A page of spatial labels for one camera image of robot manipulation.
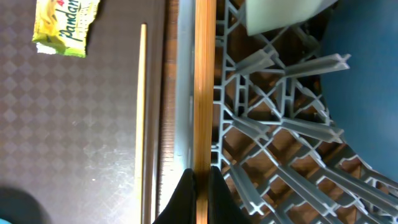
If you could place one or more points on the brown plastic serving tray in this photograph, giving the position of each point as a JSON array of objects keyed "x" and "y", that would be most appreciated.
[{"x": 68, "y": 124}]

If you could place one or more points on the light green bowl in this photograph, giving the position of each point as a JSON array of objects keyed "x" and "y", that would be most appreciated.
[{"x": 266, "y": 15}]

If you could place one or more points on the yellow snack wrapper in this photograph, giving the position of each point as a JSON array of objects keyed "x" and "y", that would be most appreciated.
[{"x": 61, "y": 26}]

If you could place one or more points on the grey dishwasher rack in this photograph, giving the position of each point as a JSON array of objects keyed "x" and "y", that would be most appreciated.
[{"x": 282, "y": 156}]

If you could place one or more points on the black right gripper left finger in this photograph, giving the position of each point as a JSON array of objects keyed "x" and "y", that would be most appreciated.
[{"x": 181, "y": 208}]

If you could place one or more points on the wooden chopstick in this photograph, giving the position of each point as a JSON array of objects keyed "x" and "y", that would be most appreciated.
[
  {"x": 140, "y": 126},
  {"x": 204, "y": 62}
]

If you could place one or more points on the dark blue plate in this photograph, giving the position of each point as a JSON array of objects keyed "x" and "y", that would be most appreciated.
[{"x": 363, "y": 99}]

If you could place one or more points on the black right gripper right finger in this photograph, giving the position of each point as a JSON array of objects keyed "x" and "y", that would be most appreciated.
[{"x": 221, "y": 207}]

